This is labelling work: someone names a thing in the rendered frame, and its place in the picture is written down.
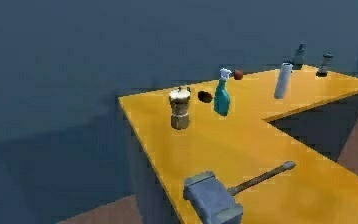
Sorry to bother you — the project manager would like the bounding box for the yellow kitchen counter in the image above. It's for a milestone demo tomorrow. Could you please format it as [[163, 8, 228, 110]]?
[[117, 64, 358, 224]]

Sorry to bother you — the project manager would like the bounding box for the beige moka coffeepot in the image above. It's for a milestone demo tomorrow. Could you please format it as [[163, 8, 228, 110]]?
[[168, 86, 192, 131]]

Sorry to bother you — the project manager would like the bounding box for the dark brown round object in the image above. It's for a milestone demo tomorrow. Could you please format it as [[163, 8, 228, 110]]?
[[197, 90, 214, 104]]

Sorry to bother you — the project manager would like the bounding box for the teal spray bottle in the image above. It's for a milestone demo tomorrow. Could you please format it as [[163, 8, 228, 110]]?
[[213, 68, 233, 117]]

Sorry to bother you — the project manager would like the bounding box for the grey meat mallet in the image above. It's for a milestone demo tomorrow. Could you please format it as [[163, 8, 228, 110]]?
[[182, 160, 297, 224]]

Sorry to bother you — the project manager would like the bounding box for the white paper towel roll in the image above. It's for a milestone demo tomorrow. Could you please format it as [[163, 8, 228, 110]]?
[[273, 62, 294, 100]]

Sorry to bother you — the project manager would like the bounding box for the grey pepper shaker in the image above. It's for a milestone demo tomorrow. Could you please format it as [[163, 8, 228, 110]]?
[[292, 42, 307, 71]]

